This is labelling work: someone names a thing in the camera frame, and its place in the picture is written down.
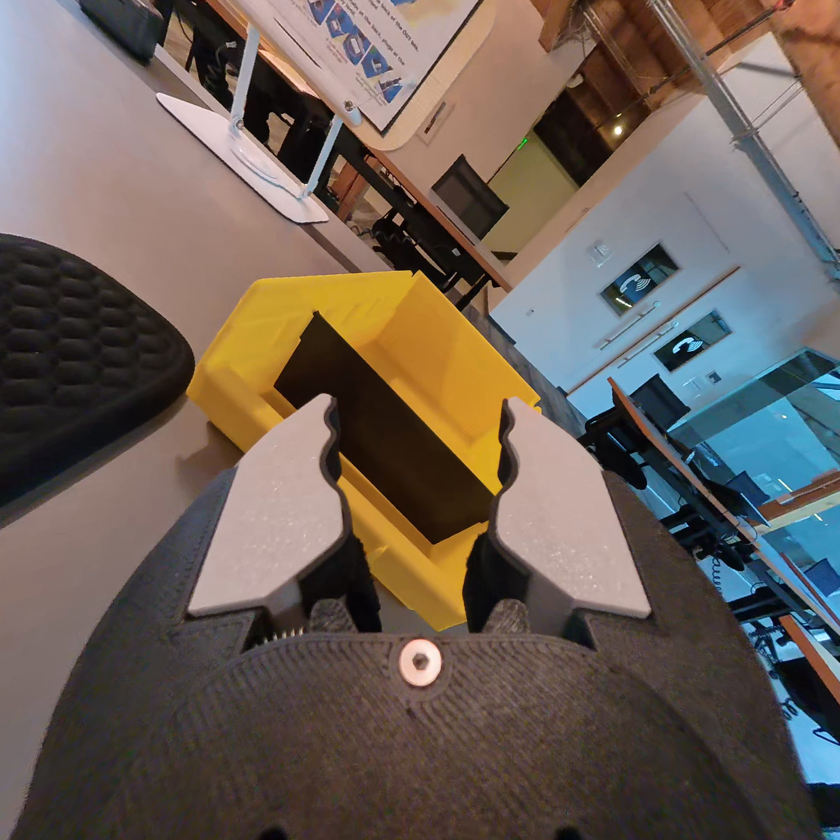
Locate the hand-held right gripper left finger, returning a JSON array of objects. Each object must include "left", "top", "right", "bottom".
[{"left": 187, "top": 394, "right": 357, "bottom": 619}]

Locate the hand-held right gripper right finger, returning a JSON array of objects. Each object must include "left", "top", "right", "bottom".
[{"left": 487, "top": 397, "right": 653, "bottom": 632}]

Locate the yellow plastic bin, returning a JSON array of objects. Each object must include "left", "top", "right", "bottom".
[{"left": 185, "top": 269, "right": 543, "bottom": 634}]

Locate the black divider panel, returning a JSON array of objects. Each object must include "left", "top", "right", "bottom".
[{"left": 273, "top": 310, "right": 497, "bottom": 546}]

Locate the black mesh cushion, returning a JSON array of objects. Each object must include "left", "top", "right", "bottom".
[{"left": 0, "top": 233, "right": 196, "bottom": 511}]

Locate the wooden desk with monitor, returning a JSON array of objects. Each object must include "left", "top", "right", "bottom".
[{"left": 367, "top": 147, "right": 514, "bottom": 293}]

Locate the black monitor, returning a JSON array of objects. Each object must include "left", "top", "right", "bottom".
[{"left": 430, "top": 154, "right": 511, "bottom": 242}]

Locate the white board stand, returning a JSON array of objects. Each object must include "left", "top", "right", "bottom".
[{"left": 156, "top": 18, "right": 365, "bottom": 225}]

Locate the dark grey power adapter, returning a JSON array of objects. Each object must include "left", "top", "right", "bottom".
[{"left": 79, "top": 0, "right": 166, "bottom": 65}]

